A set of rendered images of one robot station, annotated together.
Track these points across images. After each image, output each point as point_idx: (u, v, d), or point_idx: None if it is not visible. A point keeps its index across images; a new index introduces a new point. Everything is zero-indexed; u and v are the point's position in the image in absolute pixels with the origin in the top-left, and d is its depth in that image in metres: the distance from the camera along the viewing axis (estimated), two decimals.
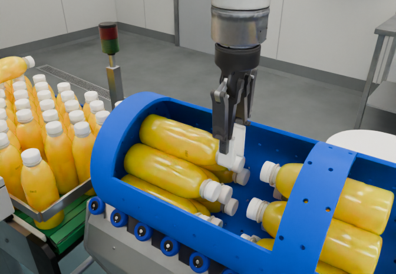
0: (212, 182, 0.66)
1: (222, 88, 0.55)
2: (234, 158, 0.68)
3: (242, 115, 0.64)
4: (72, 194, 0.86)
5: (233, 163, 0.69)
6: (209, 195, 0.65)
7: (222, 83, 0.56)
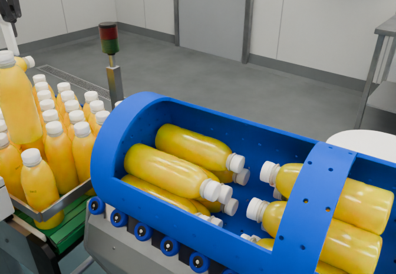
0: (212, 182, 0.66)
1: None
2: (9, 52, 0.73)
3: (4, 11, 0.70)
4: (72, 194, 0.86)
5: (10, 53, 0.73)
6: (209, 195, 0.65)
7: None
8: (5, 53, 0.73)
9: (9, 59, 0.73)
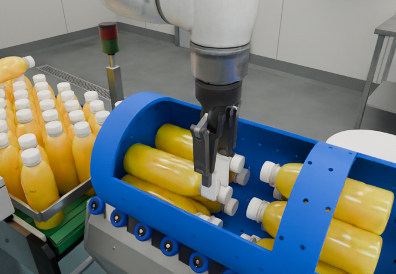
0: None
1: (202, 124, 0.53)
2: (32, 136, 0.84)
3: (225, 147, 0.63)
4: (72, 194, 0.86)
5: (33, 138, 0.83)
6: None
7: (203, 118, 0.54)
8: (29, 138, 0.83)
9: (32, 144, 0.83)
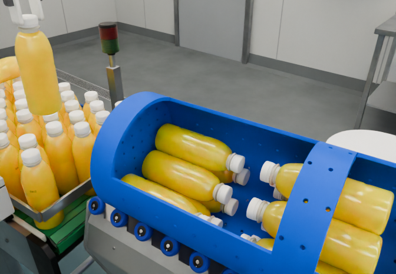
0: None
1: None
2: (32, 136, 0.84)
3: None
4: (72, 194, 0.86)
5: (33, 138, 0.83)
6: None
7: None
8: (29, 138, 0.83)
9: (32, 144, 0.83)
